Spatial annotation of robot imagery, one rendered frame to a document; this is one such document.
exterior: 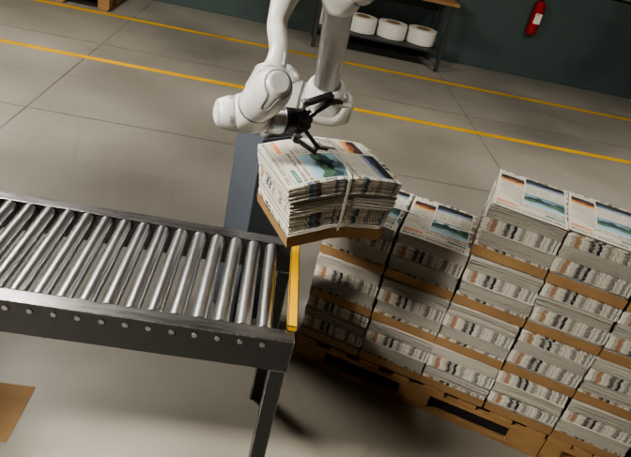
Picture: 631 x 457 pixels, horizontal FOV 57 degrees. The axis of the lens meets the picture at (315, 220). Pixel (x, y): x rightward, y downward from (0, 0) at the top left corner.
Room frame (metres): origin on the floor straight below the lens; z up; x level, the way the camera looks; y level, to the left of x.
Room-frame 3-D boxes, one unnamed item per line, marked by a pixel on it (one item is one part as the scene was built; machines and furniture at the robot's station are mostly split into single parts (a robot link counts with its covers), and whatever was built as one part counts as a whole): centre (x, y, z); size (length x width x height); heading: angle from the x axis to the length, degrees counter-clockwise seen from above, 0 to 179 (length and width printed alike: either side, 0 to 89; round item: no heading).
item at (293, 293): (1.54, 0.02, 0.81); 0.43 x 0.03 x 0.02; 7
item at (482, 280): (2.13, -0.65, 0.42); 1.17 x 0.39 x 0.83; 77
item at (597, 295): (2.03, -1.07, 0.86); 0.38 x 0.29 x 0.04; 166
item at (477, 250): (2.11, -0.79, 0.86); 0.38 x 0.29 x 0.04; 166
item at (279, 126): (1.64, 0.19, 1.32); 0.09 x 0.06 x 0.09; 30
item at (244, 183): (2.33, 0.28, 0.50); 0.20 x 0.20 x 1.00; 43
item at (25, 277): (1.45, 0.81, 0.77); 0.47 x 0.05 x 0.05; 7
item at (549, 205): (2.10, -0.79, 1.06); 0.37 x 0.29 x 0.01; 166
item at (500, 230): (2.11, -0.79, 0.95); 0.38 x 0.29 x 0.23; 166
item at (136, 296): (1.49, 0.49, 0.77); 0.47 x 0.05 x 0.05; 7
